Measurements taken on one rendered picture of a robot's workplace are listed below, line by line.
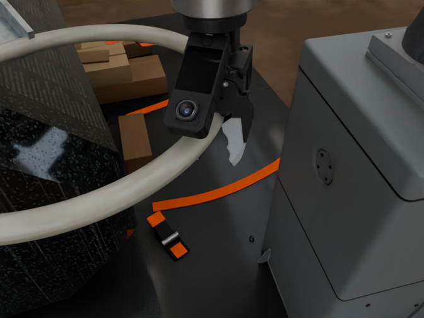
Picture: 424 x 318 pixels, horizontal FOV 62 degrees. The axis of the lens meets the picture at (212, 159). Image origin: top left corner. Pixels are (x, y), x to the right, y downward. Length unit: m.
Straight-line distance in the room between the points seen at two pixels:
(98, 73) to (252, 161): 0.90
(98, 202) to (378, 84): 0.53
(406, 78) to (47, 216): 0.59
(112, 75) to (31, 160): 1.18
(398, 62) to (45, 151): 0.72
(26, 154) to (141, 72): 1.30
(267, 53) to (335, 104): 1.80
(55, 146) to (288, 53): 1.90
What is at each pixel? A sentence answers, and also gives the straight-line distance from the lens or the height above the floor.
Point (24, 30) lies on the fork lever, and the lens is 0.76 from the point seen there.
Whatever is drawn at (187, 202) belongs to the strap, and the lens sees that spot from 1.49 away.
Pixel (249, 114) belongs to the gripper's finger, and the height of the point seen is 0.94.
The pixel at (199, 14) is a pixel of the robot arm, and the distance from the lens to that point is 0.37.
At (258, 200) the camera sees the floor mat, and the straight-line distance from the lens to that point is 1.52.
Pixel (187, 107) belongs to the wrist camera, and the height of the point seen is 0.99.
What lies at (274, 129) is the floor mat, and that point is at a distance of 1.84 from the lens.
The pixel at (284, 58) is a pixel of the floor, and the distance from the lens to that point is 2.44.
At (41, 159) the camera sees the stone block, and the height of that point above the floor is 0.66.
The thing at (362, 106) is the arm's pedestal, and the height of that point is 0.85.
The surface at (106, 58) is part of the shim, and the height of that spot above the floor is 0.24.
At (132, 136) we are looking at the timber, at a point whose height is 0.14.
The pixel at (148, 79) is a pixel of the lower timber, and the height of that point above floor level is 0.13.
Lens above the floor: 1.21
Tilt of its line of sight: 46 degrees down
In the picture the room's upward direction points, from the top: straight up
